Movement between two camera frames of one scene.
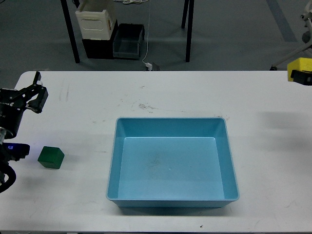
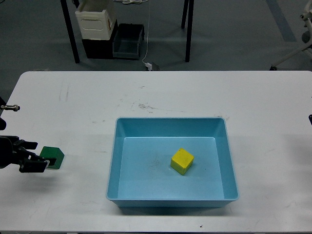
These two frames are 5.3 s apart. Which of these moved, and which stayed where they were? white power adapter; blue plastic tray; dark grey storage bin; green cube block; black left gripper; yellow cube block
Moved: yellow cube block; black left gripper
Stayed: green cube block; white power adapter; blue plastic tray; dark grey storage bin
